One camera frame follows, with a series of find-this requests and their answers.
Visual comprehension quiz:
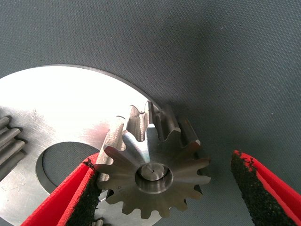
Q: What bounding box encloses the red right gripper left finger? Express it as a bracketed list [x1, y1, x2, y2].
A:
[21, 152, 102, 226]

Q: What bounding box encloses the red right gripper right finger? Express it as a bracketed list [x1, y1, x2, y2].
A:
[230, 150, 301, 226]

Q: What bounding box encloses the large steel gear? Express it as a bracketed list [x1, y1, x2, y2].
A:
[94, 100, 212, 218]

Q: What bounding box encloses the steel pin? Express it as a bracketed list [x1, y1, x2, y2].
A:
[137, 163, 170, 182]

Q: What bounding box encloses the round metal plate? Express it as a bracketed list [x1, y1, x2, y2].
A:
[0, 64, 165, 226]

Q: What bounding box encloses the dark grey table cloth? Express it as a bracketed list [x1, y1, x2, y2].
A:
[0, 0, 301, 226]

